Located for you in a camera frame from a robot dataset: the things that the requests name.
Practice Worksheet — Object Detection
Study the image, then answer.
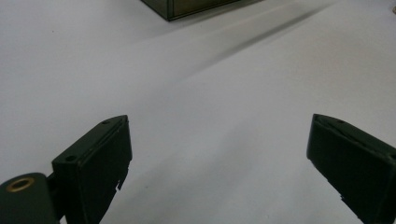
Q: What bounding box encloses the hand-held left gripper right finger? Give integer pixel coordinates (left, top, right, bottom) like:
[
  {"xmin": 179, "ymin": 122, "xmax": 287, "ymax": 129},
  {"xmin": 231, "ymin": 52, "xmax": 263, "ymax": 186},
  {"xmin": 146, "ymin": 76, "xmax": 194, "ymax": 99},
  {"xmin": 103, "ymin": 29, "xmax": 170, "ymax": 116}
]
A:
[{"xmin": 305, "ymin": 113, "xmax": 396, "ymax": 224}]

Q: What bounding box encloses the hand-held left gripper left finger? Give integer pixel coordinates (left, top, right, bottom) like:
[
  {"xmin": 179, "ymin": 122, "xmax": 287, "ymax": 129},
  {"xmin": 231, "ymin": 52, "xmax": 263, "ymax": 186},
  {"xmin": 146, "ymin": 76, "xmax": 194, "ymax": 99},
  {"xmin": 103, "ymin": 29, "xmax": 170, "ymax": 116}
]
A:
[{"xmin": 51, "ymin": 114, "xmax": 134, "ymax": 224}]

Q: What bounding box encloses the dark green box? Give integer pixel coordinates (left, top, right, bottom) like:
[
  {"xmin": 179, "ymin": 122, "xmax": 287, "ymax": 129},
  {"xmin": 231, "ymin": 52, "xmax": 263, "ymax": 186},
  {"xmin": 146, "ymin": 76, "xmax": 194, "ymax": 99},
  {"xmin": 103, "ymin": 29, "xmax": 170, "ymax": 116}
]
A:
[{"xmin": 140, "ymin": 0, "xmax": 250, "ymax": 22}]

